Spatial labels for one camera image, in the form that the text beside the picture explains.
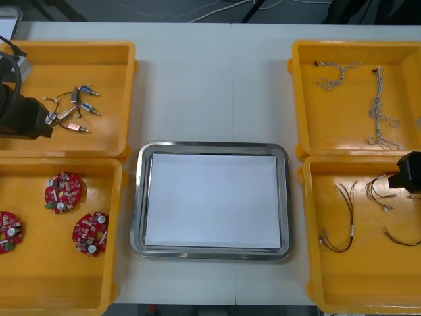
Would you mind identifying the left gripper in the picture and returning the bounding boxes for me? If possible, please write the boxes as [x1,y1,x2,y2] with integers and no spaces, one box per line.
[0,95,53,140]

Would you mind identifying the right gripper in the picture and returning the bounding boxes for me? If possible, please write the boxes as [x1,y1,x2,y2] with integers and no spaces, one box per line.
[389,151,421,195]

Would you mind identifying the solenoid with blue label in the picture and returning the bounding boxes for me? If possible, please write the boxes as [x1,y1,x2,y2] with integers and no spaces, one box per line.
[44,111,62,129]

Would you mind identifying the round red circuit board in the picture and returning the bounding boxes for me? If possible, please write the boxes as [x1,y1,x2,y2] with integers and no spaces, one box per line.
[44,172,83,215]
[0,210,26,255]
[72,212,110,257]

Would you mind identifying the pile of small metal solenoids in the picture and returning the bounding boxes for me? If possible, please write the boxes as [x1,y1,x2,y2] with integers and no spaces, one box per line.
[42,84,102,135]

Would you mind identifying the yellow-orange plastic bin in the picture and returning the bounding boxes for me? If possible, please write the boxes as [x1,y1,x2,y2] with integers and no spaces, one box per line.
[297,155,421,316]
[0,157,130,316]
[0,39,139,163]
[286,39,421,162]

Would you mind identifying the grey rimmed tray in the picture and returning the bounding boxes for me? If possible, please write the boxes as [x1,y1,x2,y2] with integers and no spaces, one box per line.
[0,6,23,42]

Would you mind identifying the black floor equipment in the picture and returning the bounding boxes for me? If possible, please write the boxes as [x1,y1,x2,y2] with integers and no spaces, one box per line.
[320,0,421,26]

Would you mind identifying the white sheet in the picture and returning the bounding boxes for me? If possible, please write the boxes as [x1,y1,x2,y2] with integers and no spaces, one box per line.
[144,153,282,248]

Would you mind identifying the steel tray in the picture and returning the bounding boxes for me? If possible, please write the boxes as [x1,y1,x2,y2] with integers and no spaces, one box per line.
[129,140,295,261]

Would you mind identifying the white floor cable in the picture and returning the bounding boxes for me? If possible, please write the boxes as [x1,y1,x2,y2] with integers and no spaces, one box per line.
[187,0,254,23]

